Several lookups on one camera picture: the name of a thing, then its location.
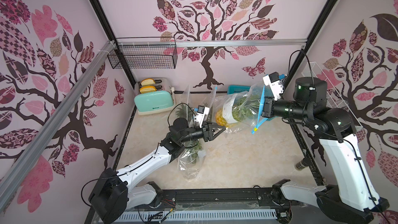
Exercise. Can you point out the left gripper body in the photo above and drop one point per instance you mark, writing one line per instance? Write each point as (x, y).
(197, 135)

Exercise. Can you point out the clear zip bag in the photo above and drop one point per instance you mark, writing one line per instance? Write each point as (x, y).
(191, 171)

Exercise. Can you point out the rear left zip bag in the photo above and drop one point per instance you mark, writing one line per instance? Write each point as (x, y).
(184, 106)

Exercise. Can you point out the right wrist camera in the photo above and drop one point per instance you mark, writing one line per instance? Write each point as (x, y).
(275, 82)

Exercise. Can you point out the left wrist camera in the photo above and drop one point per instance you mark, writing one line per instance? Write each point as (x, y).
(201, 115)

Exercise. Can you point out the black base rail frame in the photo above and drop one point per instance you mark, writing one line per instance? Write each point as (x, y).
(288, 212)

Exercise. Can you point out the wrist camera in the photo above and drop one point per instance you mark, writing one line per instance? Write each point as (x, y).
(275, 82)
(201, 115)

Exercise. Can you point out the aluminium rail wall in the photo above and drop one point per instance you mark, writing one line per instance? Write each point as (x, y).
(221, 43)
(27, 160)

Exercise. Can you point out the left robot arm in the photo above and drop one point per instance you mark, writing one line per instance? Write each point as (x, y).
(116, 191)

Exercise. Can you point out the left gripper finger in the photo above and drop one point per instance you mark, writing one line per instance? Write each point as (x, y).
(214, 128)
(210, 136)

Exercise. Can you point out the spice jar right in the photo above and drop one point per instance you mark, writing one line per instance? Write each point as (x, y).
(304, 163)

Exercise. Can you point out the white slotted cable duct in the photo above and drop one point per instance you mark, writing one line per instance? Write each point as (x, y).
(162, 217)

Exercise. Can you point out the aluminium rail left wall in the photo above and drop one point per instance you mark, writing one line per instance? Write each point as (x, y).
(27, 160)

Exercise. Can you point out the mint green toaster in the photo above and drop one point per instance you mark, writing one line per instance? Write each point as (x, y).
(163, 100)

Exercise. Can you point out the white wire wall shelf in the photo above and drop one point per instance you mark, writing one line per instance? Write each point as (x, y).
(332, 114)

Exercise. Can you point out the zip bag with blue seal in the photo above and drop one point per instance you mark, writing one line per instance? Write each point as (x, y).
(241, 127)

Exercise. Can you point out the black wire wall basket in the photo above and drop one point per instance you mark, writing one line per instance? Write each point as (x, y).
(144, 53)

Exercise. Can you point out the toast slice front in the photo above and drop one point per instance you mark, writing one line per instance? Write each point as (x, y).
(147, 89)

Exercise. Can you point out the toast slice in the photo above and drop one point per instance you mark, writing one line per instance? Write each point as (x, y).
(147, 89)
(147, 82)

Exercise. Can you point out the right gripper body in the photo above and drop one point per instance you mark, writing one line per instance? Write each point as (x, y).
(266, 108)

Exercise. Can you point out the aluminium rail back wall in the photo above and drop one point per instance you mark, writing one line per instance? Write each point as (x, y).
(221, 43)

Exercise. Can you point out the toast slice rear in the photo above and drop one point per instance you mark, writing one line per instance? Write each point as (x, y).
(147, 82)

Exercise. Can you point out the pineapple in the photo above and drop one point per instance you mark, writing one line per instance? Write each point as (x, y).
(192, 154)
(223, 113)

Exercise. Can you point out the rear middle zip bag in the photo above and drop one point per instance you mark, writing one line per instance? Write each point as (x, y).
(208, 101)

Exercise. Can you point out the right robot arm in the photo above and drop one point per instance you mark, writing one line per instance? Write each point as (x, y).
(353, 200)

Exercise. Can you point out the teal plastic basket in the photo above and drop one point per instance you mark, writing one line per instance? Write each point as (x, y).
(238, 89)

